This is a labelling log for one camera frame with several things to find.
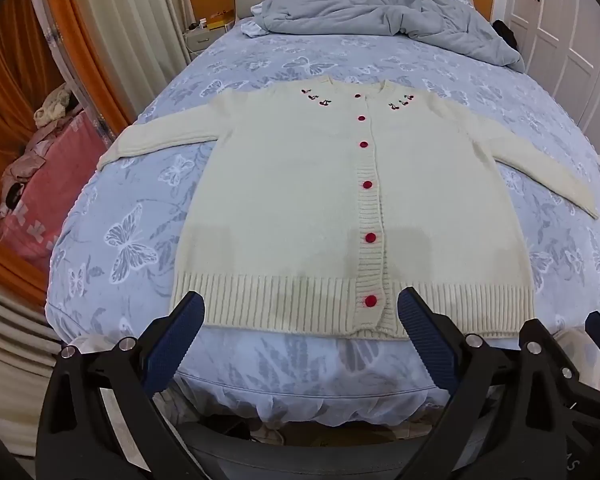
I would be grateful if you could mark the blue butterfly bed sheet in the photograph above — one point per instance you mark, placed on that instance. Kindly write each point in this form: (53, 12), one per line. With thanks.
(130, 210)

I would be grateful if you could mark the grey nightstand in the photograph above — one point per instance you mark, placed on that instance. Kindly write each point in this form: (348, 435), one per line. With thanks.
(202, 41)

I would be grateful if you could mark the grey duvet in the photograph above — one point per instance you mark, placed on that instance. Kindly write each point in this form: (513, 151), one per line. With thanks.
(370, 5)

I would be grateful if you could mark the white pillow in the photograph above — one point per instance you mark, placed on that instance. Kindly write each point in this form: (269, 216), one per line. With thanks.
(254, 22)

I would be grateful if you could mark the pink cloth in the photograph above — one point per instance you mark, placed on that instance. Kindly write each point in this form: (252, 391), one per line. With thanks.
(50, 200)

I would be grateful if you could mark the black cloth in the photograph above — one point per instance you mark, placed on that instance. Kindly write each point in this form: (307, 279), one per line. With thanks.
(505, 35)

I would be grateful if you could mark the yellow box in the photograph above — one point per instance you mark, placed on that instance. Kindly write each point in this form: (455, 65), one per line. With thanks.
(220, 21)

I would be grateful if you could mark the orange curtain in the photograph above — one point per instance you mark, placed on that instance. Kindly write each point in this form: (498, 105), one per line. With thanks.
(15, 60)

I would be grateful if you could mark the white wardrobe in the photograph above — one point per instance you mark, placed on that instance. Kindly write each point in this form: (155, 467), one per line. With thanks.
(565, 25)

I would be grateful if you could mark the cream knit cardigan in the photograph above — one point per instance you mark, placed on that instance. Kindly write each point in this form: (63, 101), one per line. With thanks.
(280, 200)

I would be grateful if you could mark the silver metal bar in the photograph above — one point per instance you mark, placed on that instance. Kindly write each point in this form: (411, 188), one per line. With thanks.
(80, 75)

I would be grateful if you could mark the cream curtain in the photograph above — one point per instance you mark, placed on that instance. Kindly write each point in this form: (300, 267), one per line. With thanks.
(10, 350)
(130, 25)

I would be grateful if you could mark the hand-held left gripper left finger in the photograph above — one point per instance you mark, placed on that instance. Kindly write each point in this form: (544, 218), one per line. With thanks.
(175, 340)

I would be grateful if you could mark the beige plush cloth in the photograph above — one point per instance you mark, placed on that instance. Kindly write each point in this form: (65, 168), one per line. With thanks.
(52, 107)

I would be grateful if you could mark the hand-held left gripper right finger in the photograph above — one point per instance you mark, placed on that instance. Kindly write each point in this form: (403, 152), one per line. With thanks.
(427, 345)

